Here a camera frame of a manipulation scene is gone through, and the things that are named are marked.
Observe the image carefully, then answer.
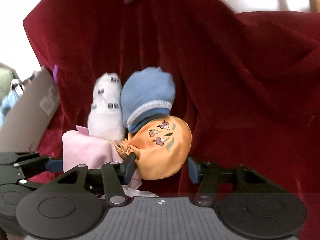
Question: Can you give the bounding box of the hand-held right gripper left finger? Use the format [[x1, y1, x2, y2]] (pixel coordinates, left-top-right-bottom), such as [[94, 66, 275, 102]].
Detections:
[[34, 154, 137, 207]]

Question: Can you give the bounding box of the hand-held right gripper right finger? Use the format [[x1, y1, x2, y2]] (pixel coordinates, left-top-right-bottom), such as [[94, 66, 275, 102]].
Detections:
[[187, 156, 288, 206]]

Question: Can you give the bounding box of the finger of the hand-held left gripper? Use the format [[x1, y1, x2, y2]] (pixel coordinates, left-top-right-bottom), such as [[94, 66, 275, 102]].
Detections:
[[0, 152, 63, 178]]

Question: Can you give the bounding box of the orange embroidered pouch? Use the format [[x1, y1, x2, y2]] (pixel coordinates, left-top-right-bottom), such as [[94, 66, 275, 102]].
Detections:
[[114, 115, 192, 181]]

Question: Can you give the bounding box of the pink cloth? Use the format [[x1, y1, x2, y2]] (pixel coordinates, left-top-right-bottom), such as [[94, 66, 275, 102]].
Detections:
[[62, 125, 125, 174]]

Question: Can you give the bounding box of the white cardboard box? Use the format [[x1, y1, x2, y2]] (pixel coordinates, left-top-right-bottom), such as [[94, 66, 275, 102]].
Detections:
[[0, 66, 60, 153]]

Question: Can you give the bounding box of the white sock with black print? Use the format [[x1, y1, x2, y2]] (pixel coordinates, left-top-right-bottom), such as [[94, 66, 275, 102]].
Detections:
[[87, 72, 125, 140]]

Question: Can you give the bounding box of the light blue plush toy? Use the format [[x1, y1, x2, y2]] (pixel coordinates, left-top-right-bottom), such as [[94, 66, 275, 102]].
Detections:
[[0, 90, 21, 128]]

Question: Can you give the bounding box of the blue knit hat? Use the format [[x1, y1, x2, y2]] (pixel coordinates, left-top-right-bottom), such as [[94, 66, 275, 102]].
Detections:
[[121, 67, 176, 133]]

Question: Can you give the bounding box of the red velvet cloth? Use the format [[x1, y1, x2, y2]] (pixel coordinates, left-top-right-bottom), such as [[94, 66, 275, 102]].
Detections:
[[22, 0, 320, 200]]

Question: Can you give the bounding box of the pale pink drawstring pouch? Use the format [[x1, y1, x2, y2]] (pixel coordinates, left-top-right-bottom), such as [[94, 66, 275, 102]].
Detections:
[[122, 170, 159, 198]]

